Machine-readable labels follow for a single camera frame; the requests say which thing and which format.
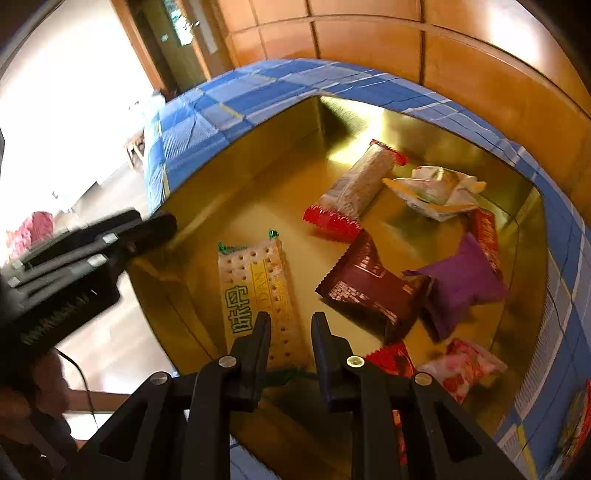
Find blue plaid bed sheet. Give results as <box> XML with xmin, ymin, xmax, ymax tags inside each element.
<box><xmin>143</xmin><ymin>59</ymin><xmax>591</xmax><ymax>480</ymax></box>

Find green-ended cracker packet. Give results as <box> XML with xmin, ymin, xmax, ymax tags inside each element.
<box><xmin>217</xmin><ymin>228</ymin><xmax>319</xmax><ymax>384</ymax></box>

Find wooden wardrobe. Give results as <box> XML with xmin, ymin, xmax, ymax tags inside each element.
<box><xmin>111</xmin><ymin>0</ymin><xmax>591</xmax><ymax>213</ymax></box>

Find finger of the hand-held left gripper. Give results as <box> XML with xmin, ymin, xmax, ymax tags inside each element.
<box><xmin>11</xmin><ymin>209</ymin><xmax>179</xmax><ymax>269</ymax></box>
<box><xmin>7</xmin><ymin>254</ymin><xmax>123</xmax><ymax>348</ymax></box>

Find small red snack packet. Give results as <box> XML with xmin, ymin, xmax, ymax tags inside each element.
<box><xmin>468</xmin><ymin>208</ymin><xmax>505</xmax><ymax>282</ymax></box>

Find yellow white snack packet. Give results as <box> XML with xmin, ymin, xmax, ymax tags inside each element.
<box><xmin>382</xmin><ymin>165</ymin><xmax>488</xmax><ymax>222</ymax></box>

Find pink white candy packet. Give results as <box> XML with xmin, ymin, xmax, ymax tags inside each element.
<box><xmin>417</xmin><ymin>338</ymin><xmax>509</xmax><ymax>404</ymax></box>

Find dark wooden door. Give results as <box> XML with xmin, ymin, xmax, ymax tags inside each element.
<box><xmin>134</xmin><ymin>0</ymin><xmax>218</xmax><ymax>97</ymax></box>

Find gold box with black sides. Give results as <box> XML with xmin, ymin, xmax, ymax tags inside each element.
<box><xmin>124</xmin><ymin>95</ymin><xmax>549</xmax><ymax>480</ymax></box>

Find shiny red foil packet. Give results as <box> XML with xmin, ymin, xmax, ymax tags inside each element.
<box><xmin>547</xmin><ymin>378</ymin><xmax>591</xmax><ymax>480</ymax></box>

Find pink bag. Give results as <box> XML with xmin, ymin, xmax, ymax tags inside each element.
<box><xmin>4</xmin><ymin>211</ymin><xmax>56</xmax><ymax>259</ymax></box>

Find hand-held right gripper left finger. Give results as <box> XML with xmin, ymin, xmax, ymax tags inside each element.
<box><xmin>60</xmin><ymin>311</ymin><xmax>272</xmax><ymax>480</ymax></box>

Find black cable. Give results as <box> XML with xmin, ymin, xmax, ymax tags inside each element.
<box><xmin>55</xmin><ymin>348</ymin><xmax>98</xmax><ymax>418</ymax></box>

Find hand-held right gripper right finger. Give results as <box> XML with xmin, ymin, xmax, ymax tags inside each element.
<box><xmin>311</xmin><ymin>312</ymin><xmax>527</xmax><ymax>480</ymax></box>

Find dark brown snack packet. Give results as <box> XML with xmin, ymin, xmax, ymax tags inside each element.
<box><xmin>315</xmin><ymin>229</ymin><xmax>432</xmax><ymax>344</ymax></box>

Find long wafer packet red ends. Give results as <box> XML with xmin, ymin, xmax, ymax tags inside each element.
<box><xmin>302</xmin><ymin>139</ymin><xmax>409</xmax><ymax>243</ymax></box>

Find person's left hand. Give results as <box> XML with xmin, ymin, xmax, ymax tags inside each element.
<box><xmin>21</xmin><ymin>353</ymin><xmax>72</xmax><ymax>418</ymax></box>

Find purple snack packet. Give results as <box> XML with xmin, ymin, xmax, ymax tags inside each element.
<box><xmin>404</xmin><ymin>232</ymin><xmax>510</xmax><ymax>342</ymax></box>

